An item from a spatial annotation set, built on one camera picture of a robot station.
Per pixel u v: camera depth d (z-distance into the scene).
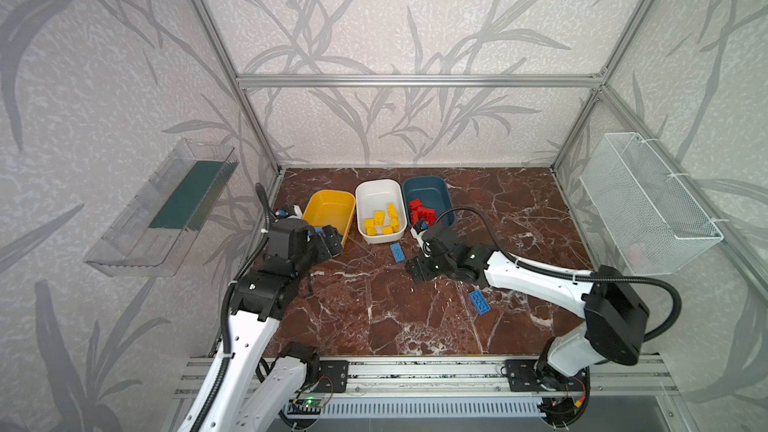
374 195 1.09
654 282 0.42
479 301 0.85
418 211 1.04
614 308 0.43
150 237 0.64
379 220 1.02
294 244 0.51
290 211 0.62
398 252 0.96
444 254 0.63
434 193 1.12
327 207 1.08
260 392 0.54
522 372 0.74
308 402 0.71
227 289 0.48
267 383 0.56
